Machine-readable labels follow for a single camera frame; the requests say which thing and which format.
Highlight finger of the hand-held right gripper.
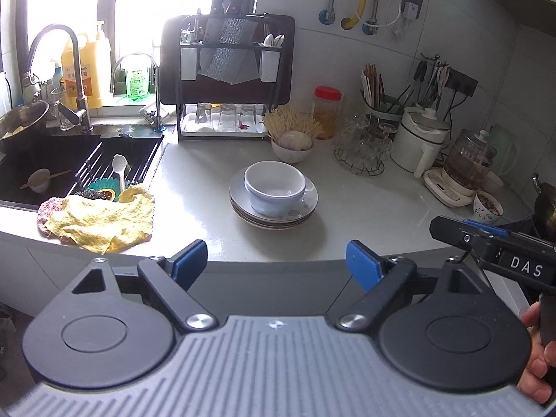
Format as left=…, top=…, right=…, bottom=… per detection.
left=429, top=216, right=497, bottom=257
left=463, top=220, right=510, bottom=238

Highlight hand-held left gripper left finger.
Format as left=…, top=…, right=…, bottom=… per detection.
left=69, top=239, right=220, bottom=333

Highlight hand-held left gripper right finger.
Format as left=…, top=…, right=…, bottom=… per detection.
left=336, top=239, right=481, bottom=333

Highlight pale blue plastic bowl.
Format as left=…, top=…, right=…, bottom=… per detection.
left=244, top=161, right=307, bottom=218

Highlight white ceramic bowl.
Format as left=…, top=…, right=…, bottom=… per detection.
left=245, top=162, right=306, bottom=198

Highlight person's right hand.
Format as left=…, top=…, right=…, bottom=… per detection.
left=517, top=302, right=556, bottom=404

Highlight floral bowl of grains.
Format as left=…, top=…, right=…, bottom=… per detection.
left=473, top=191, right=505, bottom=225

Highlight cream kettle base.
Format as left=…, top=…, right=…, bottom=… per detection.
left=423, top=167, right=479, bottom=208

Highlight dark metal pot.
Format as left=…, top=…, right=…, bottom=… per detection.
left=532, top=174, right=556, bottom=242

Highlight glass kettle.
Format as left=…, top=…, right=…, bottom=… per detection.
left=443, top=129, right=497, bottom=192

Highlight white electric pot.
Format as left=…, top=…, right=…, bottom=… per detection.
left=390, top=106, right=452, bottom=179

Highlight yellow dishcloth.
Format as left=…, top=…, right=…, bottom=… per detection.
left=43, top=183, right=156, bottom=255

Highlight teal flower-shaped dish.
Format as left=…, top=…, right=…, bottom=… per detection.
left=93, top=176, right=120, bottom=203

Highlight white soup spoon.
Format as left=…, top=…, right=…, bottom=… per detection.
left=112, top=154, right=129, bottom=194

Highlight set of patterned glass cups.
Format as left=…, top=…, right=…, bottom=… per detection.
left=334, top=113, right=398, bottom=166

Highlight white bowl with red rim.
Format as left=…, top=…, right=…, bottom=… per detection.
left=271, top=139, right=314, bottom=164

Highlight white drip tray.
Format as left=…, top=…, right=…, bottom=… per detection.
left=181, top=113, right=267, bottom=136

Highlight green utensil holder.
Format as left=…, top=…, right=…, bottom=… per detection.
left=362, top=93, right=404, bottom=122

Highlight halved onion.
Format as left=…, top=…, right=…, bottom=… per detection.
left=278, top=131, right=313, bottom=152

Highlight black roll-up sink rack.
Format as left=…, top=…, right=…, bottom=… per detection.
left=72, top=137, right=163, bottom=192

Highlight black dish rack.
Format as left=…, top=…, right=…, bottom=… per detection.
left=176, top=13, right=283, bottom=142

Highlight red-lid plastic jar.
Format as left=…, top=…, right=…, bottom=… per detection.
left=313, top=86, right=344, bottom=140

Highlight pink knitted cloth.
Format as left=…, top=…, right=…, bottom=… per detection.
left=37, top=197, right=76, bottom=244

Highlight pair of wooden chopsticks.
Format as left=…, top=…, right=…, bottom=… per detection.
left=19, top=169, right=72, bottom=189

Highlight hanging kitchen utensils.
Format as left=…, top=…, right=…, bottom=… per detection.
left=410, top=54, right=452, bottom=107

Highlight small bowl in sink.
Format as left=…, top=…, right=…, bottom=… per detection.
left=28, top=168, right=50, bottom=194

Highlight bundle of chopsticks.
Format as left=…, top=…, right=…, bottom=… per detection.
left=360, top=63, right=385, bottom=109

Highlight chrome faucet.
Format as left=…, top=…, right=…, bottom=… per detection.
left=109, top=53, right=166, bottom=133

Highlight green-label bottle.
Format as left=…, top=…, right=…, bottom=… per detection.
left=126, top=56, right=150, bottom=100

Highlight black kitchen sink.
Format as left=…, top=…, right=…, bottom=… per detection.
left=0, top=124, right=168, bottom=211

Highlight white utensil caddy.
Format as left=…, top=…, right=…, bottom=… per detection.
left=180, top=46, right=199, bottom=81
left=260, top=47, right=279, bottom=83

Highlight plain kitchen knife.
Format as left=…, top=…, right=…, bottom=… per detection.
left=229, top=0, right=261, bottom=85

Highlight orange detergent bottle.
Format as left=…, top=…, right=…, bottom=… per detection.
left=61, top=22, right=111, bottom=109

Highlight patterned cleaver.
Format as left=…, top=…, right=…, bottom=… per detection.
left=199, top=0, right=246, bottom=84

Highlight steel mixing bowl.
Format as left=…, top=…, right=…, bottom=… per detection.
left=0, top=100, right=50, bottom=141

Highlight black cutting board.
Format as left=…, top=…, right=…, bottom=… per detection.
left=159, top=14, right=297, bottom=106

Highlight dark tall faucet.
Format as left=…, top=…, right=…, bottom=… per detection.
left=28, top=24, right=94, bottom=133

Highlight wire cup holder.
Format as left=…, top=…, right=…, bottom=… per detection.
left=334, top=113, right=398, bottom=175

